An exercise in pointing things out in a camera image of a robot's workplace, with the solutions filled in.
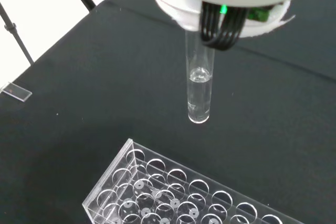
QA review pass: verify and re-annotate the clear plastic test tube rack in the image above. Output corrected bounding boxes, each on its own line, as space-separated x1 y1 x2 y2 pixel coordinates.
81 137 307 224

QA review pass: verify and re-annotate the black bench cloth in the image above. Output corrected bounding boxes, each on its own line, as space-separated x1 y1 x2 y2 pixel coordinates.
0 0 336 224

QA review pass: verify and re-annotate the clear glass slide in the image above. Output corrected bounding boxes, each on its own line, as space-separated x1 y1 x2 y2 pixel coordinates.
1 82 33 103

